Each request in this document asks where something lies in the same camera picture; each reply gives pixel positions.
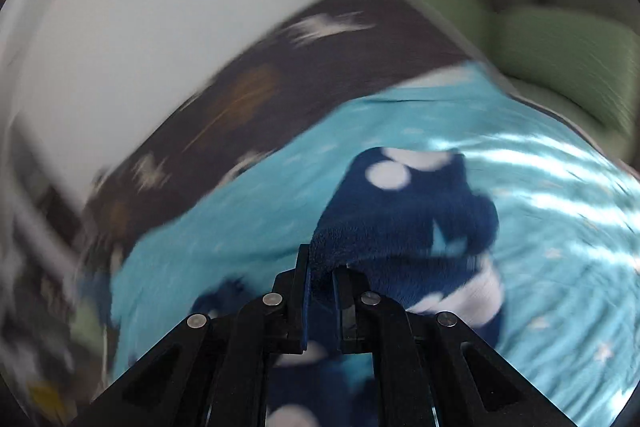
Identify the navy star fleece robe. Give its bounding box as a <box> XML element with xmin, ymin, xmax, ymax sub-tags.
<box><xmin>193</xmin><ymin>147</ymin><xmax>504</xmax><ymax>426</ymax></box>

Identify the green cushion left side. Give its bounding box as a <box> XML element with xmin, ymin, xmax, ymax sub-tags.
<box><xmin>70</xmin><ymin>300</ymin><xmax>106</xmax><ymax>353</ymax></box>

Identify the yellow object on floor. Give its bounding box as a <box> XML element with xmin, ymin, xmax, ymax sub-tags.
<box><xmin>27</xmin><ymin>383</ymin><xmax>67</xmax><ymax>424</ymax></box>

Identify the turquoise star quilt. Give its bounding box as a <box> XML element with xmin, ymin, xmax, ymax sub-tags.
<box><xmin>111</xmin><ymin>63</ymin><xmax>639</xmax><ymax>426</ymax></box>

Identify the green pillow near headboard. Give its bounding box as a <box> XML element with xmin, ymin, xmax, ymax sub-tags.
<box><xmin>421</xmin><ymin>0</ymin><xmax>496</xmax><ymax>56</ymax></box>

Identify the green pillow front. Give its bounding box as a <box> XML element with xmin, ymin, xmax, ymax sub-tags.
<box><xmin>491</xmin><ymin>6</ymin><xmax>639</xmax><ymax>135</ymax></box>

